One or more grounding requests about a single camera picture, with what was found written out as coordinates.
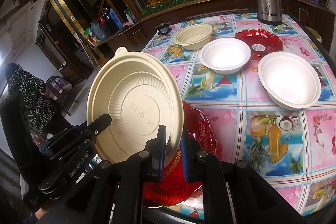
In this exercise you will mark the colourful fruit tablecloth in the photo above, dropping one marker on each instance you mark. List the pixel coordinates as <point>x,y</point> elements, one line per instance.
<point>294,150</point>

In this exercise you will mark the small black jar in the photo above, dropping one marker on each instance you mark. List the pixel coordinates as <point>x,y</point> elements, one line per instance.
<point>163,29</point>

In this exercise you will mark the blue container on shelf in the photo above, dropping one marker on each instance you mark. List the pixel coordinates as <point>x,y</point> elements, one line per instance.
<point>115,18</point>

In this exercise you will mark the beige bowl on table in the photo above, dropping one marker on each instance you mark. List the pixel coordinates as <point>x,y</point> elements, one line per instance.
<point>194,37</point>

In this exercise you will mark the white foam plate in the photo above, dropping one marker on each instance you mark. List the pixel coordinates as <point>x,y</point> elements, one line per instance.
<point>290,81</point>

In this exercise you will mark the beige ribbed bowl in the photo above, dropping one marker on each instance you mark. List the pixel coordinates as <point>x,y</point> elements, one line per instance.
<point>140,94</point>

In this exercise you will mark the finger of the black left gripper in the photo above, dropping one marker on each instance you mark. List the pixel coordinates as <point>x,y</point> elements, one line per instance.
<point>99,124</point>

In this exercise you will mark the green stool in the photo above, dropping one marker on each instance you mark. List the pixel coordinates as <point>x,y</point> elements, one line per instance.
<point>314,33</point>

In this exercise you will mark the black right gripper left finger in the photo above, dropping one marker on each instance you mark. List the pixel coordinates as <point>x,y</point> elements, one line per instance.
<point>130,175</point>

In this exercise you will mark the white foam bowl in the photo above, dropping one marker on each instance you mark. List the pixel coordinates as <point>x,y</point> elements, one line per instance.
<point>225,56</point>

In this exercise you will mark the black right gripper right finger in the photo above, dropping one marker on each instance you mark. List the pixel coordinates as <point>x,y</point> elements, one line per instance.
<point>201,166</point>

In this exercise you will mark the wooden sideboard counter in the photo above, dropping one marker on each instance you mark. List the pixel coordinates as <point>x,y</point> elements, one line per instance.
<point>135,37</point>

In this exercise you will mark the red scalloped plate with sticker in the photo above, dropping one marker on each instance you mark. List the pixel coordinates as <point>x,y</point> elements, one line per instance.
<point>260,42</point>

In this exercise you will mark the person in dark clothes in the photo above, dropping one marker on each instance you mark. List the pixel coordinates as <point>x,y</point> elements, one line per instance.
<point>39,113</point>

